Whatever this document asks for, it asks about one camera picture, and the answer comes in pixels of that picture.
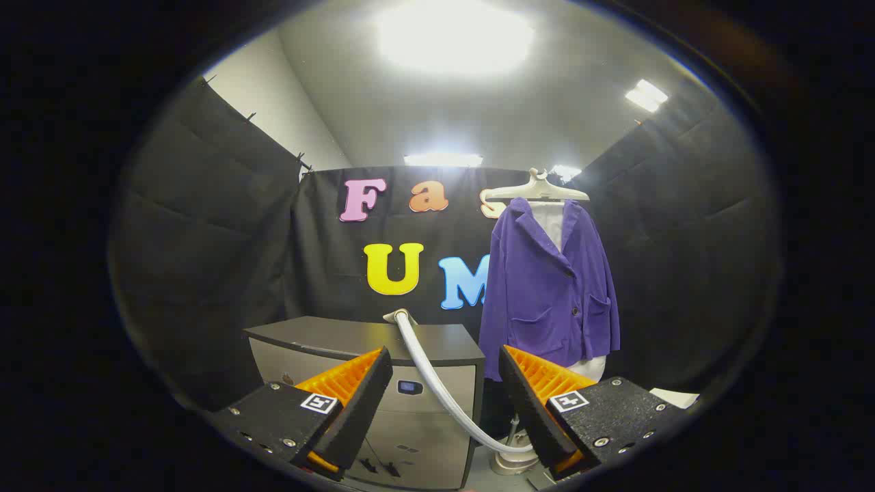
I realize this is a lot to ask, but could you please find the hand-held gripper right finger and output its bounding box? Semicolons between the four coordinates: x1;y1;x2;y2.
498;344;688;479

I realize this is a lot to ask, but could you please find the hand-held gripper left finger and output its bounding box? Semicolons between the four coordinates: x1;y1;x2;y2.
212;346;394;479

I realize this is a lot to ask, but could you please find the garment steamer base with pole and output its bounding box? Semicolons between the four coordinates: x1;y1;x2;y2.
489;413;542;476

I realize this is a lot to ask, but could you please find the grey garment steamer hose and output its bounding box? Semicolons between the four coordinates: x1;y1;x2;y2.
395;316;535;456

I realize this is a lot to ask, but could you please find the purple corduroy jacket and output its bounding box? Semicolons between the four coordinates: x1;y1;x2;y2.
479;197;621;382

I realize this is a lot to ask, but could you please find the white shirt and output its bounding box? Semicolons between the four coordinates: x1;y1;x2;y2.
530;201;608;383

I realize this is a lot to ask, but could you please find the white plastic clothes hanger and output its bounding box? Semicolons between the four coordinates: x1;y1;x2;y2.
480;168;590;204

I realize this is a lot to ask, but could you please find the grey cabinet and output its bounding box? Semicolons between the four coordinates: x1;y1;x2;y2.
244;316;487;491

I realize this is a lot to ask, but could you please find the white flat board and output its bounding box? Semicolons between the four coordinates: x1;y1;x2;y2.
649;387;700;410

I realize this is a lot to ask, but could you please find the long ceiling light strip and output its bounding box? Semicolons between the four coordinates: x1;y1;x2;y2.
403;152;484;168

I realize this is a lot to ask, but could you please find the large ceiling light panel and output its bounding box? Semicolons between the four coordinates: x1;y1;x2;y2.
376;0;535;76

